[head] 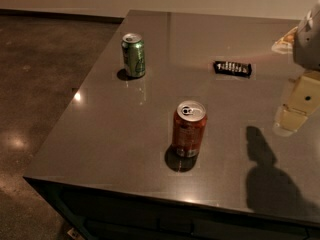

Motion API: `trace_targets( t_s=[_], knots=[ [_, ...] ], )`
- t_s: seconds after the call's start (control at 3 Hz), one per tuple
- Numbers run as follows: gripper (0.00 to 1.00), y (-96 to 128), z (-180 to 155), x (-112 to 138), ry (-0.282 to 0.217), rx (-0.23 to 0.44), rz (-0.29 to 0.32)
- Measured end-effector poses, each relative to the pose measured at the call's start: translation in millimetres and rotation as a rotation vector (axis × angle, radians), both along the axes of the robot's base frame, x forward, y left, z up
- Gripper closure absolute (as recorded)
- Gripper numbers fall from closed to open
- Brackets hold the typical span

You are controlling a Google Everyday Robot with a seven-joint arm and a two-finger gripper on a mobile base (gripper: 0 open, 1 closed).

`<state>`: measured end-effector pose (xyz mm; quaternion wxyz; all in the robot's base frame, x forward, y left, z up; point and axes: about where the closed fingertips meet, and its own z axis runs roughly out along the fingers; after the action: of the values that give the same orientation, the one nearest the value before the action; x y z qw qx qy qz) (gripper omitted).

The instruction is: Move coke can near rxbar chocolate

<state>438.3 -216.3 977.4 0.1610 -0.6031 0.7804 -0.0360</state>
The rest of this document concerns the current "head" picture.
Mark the black rxbar chocolate bar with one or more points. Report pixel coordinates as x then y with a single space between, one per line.
232 68

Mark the dark cabinet under table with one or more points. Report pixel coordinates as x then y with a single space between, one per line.
107 215

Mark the red coke can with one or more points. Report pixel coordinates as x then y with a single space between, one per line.
189 122

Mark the green soda can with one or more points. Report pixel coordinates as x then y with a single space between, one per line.
133 55

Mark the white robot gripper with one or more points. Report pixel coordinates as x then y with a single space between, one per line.
307 45

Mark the yellow snack packet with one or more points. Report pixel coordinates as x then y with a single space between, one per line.
284 45

